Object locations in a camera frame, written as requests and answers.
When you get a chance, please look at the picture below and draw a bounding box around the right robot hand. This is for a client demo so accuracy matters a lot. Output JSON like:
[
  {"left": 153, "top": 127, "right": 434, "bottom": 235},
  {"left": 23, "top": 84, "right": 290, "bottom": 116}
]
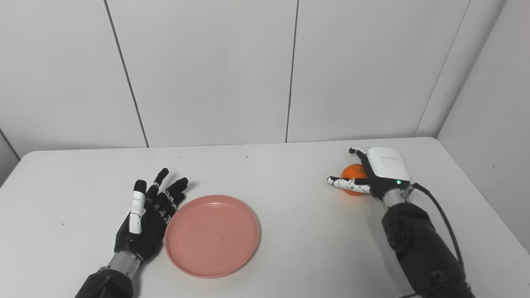
[{"left": 327, "top": 147, "right": 411, "bottom": 201}]

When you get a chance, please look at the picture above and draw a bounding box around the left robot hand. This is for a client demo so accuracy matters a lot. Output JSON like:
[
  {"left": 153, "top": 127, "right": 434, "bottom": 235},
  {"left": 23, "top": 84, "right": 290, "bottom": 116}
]
[{"left": 113, "top": 168, "right": 189, "bottom": 264}]

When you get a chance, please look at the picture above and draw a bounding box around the orange fruit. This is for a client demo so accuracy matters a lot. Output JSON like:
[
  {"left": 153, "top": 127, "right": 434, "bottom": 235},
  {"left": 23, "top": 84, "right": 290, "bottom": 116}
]
[{"left": 341, "top": 163, "right": 368, "bottom": 196}]

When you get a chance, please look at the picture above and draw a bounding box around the pink plate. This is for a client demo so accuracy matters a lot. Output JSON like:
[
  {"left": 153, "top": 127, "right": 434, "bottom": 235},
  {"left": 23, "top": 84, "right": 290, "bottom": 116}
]
[{"left": 164, "top": 195, "right": 260, "bottom": 279}]

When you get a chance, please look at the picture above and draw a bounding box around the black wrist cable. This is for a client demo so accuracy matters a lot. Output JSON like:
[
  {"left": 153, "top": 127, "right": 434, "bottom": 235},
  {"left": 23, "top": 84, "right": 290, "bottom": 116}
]
[{"left": 401, "top": 183, "right": 470, "bottom": 298}]

